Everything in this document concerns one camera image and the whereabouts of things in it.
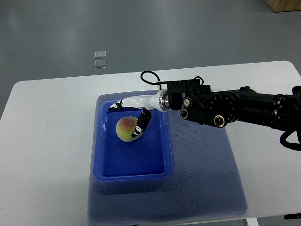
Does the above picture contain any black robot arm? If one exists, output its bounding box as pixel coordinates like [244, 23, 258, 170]
[108, 76, 301, 140]

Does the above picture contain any blue-grey textured mat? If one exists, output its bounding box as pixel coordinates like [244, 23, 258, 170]
[87, 92, 247, 226]

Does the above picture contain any white table leg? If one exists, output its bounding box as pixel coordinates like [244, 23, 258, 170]
[246, 218, 259, 226]

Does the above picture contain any black looped cable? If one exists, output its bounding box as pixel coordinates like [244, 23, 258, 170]
[140, 70, 168, 86]

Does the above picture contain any upper metal floor plate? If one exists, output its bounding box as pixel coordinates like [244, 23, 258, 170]
[94, 50, 106, 59]

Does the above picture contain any metal floor plate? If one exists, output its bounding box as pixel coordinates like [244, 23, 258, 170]
[94, 59, 107, 69]
[94, 50, 106, 59]

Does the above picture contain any lower metal floor plate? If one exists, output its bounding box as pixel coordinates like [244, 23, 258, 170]
[94, 59, 107, 69]

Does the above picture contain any white-black robot hand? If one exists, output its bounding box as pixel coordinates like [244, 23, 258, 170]
[108, 92, 170, 138]

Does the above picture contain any blue plastic tray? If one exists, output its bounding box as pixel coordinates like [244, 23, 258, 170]
[92, 101, 173, 182]

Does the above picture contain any yellow-pink peach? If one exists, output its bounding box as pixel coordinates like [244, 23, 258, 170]
[116, 116, 142, 143]

